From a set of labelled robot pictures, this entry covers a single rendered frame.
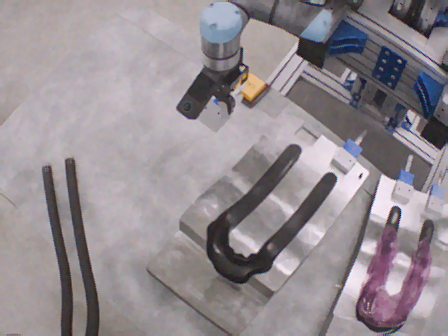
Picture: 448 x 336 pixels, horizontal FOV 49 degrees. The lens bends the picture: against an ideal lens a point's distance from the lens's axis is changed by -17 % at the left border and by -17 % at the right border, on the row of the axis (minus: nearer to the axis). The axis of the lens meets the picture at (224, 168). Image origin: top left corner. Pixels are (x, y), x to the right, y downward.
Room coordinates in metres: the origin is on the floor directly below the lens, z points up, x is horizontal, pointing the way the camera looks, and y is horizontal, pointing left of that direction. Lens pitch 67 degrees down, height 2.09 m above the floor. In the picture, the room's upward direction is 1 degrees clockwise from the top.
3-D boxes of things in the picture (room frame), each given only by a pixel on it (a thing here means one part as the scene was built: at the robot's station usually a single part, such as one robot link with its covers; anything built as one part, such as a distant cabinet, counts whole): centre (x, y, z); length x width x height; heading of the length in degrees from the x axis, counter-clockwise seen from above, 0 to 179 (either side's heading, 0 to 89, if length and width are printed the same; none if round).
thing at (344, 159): (0.56, -0.31, 0.89); 0.13 x 0.05 x 0.05; 141
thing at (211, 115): (0.65, 0.00, 0.93); 0.13 x 0.05 x 0.05; 141
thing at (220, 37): (0.63, 0.01, 1.25); 0.09 x 0.08 x 0.11; 158
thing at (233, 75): (0.64, 0.01, 1.09); 0.09 x 0.08 x 0.12; 141
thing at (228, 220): (0.39, -0.11, 0.92); 0.35 x 0.16 x 0.09; 141
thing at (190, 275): (0.39, -0.09, 0.87); 0.50 x 0.26 x 0.14; 141
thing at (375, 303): (0.24, -0.41, 0.90); 0.26 x 0.18 x 0.08; 158
